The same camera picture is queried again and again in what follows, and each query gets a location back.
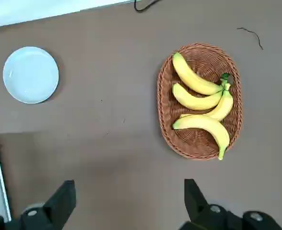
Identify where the black cable at table edge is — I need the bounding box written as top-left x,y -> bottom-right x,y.
133,0 -> 160,12

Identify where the yellow banana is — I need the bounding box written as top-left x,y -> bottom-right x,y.
180,82 -> 235,122
172,82 -> 224,111
172,114 -> 230,161
172,52 -> 231,96

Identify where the brown wicker basket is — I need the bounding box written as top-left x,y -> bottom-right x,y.
156,43 -> 244,161

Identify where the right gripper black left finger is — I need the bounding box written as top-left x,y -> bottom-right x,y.
0,179 -> 76,230

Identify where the thin dark thread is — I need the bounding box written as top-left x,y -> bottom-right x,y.
236,27 -> 264,50

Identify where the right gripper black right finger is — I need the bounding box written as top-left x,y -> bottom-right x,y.
179,178 -> 282,230

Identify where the pale grey round plate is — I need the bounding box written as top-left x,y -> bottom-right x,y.
2,46 -> 59,104

